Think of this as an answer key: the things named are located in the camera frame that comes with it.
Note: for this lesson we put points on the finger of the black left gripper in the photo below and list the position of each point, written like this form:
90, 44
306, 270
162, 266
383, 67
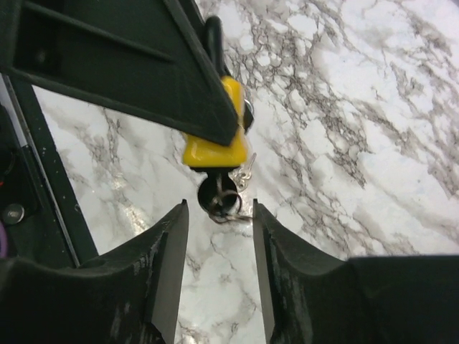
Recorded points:
156, 60

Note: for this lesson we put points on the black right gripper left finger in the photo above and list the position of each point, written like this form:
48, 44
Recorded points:
130, 294

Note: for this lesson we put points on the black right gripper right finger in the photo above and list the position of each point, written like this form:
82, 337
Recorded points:
308, 296

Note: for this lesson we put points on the black capped keys of yellow padlock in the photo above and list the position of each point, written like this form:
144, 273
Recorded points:
220, 193

